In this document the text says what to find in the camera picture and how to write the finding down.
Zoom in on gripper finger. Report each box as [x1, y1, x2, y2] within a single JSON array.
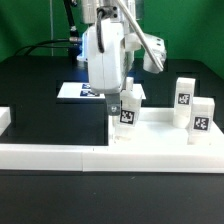
[[105, 93, 121, 116]]

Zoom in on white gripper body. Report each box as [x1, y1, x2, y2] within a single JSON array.
[[85, 19, 168, 96]]

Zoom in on white square table top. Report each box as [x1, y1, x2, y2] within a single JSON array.
[[109, 108, 224, 156]]

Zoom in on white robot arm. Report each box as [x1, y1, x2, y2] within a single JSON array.
[[77, 0, 166, 116]]

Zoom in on white marker sheet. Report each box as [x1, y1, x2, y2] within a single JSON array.
[[57, 82, 146, 100]]

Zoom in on black cables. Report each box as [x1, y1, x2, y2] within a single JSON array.
[[13, 37, 83, 57]]

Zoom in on white U-shaped fence wall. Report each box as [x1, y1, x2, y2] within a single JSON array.
[[0, 106, 224, 174]]

